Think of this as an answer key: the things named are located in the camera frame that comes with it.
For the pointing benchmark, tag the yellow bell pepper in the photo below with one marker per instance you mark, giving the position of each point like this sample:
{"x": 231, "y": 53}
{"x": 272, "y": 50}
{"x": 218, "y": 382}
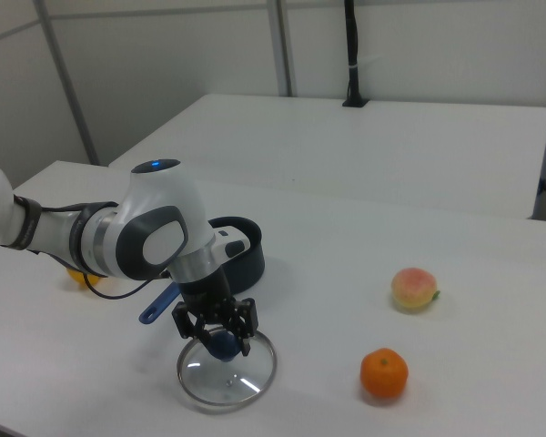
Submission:
{"x": 78, "y": 278}

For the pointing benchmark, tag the pink yellow peach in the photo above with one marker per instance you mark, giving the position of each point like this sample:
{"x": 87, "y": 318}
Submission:
{"x": 414, "y": 289}

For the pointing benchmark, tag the black pole with white band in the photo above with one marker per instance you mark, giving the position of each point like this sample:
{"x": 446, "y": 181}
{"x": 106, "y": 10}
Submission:
{"x": 354, "y": 45}

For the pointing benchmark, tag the glass lid with blue knob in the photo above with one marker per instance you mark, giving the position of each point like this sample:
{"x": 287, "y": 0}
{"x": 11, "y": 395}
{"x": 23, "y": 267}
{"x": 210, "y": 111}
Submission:
{"x": 227, "y": 387}

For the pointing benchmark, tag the white side table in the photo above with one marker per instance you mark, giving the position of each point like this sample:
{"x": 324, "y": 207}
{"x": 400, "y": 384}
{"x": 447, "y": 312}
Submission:
{"x": 346, "y": 150}

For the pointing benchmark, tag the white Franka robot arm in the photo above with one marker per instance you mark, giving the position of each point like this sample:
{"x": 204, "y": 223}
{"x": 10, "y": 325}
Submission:
{"x": 164, "y": 200}

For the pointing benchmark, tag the orange mandarin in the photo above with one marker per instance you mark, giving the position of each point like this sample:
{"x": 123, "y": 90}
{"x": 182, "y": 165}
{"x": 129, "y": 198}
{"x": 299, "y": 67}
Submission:
{"x": 384, "y": 373}

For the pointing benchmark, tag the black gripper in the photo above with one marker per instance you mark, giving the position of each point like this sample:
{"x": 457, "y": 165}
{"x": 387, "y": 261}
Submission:
{"x": 207, "y": 296}

